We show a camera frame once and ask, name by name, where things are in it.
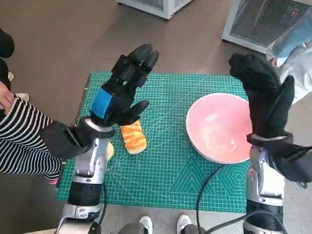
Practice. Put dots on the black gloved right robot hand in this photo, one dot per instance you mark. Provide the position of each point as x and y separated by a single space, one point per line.
265 102

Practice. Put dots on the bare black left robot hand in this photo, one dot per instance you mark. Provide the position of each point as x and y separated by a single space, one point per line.
119 102

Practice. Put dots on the long orange striped toy bread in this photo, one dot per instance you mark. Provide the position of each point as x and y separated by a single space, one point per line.
134 139

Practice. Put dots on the round pale toy bread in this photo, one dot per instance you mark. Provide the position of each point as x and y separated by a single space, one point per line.
111 151

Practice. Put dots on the pink bowl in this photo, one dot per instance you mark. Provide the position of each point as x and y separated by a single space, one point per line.
214 126

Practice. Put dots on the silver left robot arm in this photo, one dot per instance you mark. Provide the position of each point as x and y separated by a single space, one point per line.
87 165

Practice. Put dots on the person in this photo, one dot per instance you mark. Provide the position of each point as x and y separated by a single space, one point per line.
302 73
5 44
19 136

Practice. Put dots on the green cutting mat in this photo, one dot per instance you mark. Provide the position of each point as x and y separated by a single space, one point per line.
158 170

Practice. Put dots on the white cabinet with mesh panel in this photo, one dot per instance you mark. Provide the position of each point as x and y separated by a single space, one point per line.
256 22

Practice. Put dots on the white sneaker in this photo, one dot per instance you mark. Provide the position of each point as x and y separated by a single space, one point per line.
145 223
183 221

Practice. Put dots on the dark grey leg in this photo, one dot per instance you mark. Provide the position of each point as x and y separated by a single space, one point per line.
192 229
131 229

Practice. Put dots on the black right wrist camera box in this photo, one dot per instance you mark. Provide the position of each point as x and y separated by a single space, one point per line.
292 158

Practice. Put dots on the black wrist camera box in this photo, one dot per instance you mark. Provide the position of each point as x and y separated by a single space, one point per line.
292 158
61 141

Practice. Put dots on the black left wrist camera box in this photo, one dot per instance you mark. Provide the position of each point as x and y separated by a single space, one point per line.
61 141

